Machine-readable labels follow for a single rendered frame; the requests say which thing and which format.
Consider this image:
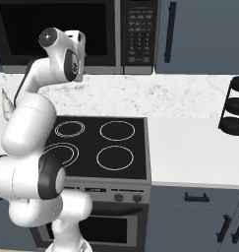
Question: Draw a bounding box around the short black cupboard handle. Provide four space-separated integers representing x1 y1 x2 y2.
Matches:
215 214 233 244
231 215 239 245

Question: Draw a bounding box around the black wire stand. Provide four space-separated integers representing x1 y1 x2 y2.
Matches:
217 75 239 137

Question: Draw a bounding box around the black glass microwave door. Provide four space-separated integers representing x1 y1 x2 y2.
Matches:
0 0 123 75

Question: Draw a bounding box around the black and silver microwave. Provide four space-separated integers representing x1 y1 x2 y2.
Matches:
0 0 162 76

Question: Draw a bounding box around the blue-grey base cupboard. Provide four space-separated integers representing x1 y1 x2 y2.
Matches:
0 196 37 252

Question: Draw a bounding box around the blue-grey wall cupboard door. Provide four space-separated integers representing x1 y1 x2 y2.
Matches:
154 0 239 75

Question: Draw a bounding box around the long black cupboard handle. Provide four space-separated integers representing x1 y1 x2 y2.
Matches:
163 1 178 64

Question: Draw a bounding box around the black drawer handle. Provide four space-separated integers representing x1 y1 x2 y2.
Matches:
184 192 210 203

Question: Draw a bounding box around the oven door with window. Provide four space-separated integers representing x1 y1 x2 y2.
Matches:
30 200 150 252

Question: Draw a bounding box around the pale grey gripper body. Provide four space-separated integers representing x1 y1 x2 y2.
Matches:
77 31 88 84

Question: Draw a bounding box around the black glass hob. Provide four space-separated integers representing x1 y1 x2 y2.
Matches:
42 114 152 185

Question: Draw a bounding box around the blue-grey drawer front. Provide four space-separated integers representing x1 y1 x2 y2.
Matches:
149 184 239 209

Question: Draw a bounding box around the silver oven control panel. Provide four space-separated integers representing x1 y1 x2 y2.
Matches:
60 182 151 205

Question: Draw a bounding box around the dark oven door handle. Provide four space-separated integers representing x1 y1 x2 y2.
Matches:
90 204 149 218

